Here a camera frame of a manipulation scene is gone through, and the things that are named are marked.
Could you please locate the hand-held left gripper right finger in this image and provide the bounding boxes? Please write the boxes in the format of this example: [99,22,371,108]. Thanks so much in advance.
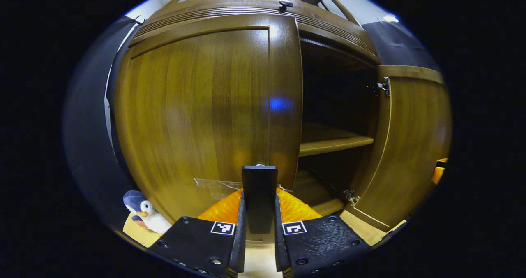
[274,187,373,278]

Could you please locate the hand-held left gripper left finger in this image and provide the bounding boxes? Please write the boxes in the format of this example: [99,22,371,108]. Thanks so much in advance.
[148,188,247,278]

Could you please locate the wooden cabinet door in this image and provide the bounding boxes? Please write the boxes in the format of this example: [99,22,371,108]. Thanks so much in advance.
[345,65,452,232]
[115,14,304,226]

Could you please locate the black door handle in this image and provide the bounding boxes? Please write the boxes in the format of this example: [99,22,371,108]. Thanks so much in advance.
[242,165,278,234]

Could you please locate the brown wooden double-door shoe cabinet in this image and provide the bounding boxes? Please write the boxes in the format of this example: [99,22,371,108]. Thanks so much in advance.
[114,0,452,233]

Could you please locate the metal door hinge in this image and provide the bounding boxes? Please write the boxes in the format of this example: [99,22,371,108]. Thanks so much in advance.
[342,188,362,207]
[373,77,391,97]

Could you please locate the penguin plush toy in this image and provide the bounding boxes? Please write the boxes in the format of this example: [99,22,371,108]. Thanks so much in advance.
[122,190,173,234]

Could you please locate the wooden inner shelf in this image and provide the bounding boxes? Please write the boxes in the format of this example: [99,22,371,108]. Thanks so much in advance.
[299,123,375,158]

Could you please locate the black backdrop cloth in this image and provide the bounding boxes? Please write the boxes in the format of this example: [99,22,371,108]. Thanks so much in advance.
[63,17,141,230]
[363,21,441,72]

